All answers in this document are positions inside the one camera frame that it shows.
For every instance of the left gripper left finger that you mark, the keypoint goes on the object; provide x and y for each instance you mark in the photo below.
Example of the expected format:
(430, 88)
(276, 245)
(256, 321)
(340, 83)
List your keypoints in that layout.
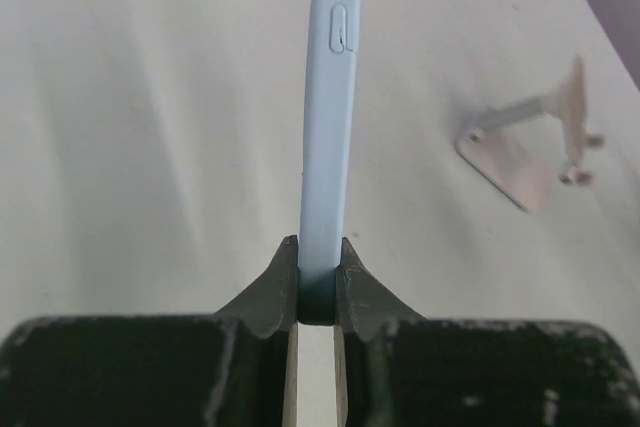
(234, 367)

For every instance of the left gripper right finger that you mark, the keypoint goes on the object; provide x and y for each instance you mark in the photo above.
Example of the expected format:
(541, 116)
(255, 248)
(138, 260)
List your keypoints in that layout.
(395, 367)

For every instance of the white phone stand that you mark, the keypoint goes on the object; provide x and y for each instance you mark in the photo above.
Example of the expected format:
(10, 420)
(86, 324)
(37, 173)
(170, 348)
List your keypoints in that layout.
(525, 147)

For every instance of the phone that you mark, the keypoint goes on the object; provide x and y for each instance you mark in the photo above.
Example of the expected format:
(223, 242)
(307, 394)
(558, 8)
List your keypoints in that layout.
(332, 52)

